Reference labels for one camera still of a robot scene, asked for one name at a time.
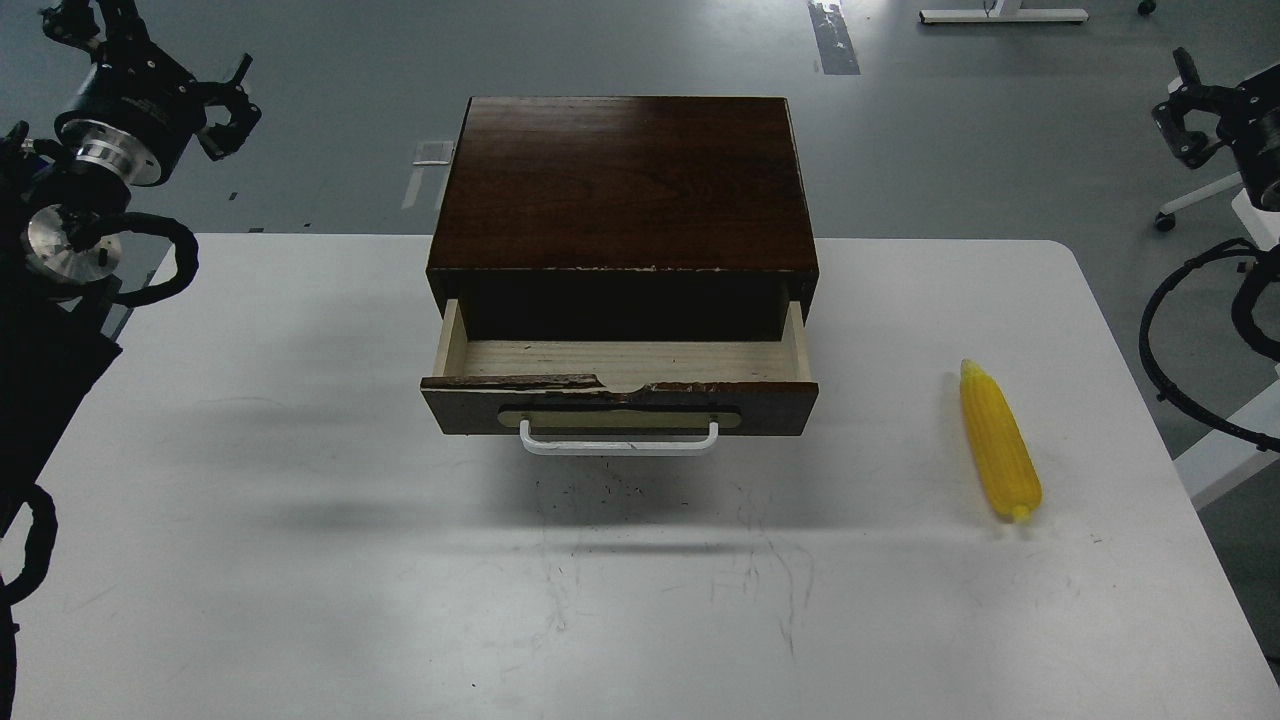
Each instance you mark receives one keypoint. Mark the dark wooden cabinet box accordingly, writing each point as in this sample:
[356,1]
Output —
[625,218]

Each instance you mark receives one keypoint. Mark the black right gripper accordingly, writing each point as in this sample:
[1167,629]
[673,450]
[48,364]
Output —
[1253,130]

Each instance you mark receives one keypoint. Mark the wooden drawer with dark front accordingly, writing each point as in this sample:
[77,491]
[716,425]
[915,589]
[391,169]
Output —
[613,388]

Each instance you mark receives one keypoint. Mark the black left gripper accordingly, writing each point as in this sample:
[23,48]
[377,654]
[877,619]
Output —
[151,99]

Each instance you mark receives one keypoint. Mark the white chair base with casters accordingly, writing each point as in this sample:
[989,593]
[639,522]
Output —
[1165,218]

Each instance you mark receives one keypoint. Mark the yellow corn cob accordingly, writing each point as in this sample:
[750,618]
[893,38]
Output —
[1001,457]

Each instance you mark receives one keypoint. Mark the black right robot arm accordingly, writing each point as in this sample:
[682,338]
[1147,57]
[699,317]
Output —
[1197,119]

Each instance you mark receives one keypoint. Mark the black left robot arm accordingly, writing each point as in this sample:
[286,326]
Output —
[73,250]

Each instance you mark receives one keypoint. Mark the grey floor tape strip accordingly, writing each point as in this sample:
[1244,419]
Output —
[836,53]

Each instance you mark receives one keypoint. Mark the white floor tape marks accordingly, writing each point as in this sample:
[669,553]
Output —
[427,155]

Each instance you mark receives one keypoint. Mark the white drawer handle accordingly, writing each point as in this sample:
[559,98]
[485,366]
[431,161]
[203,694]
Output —
[618,447]

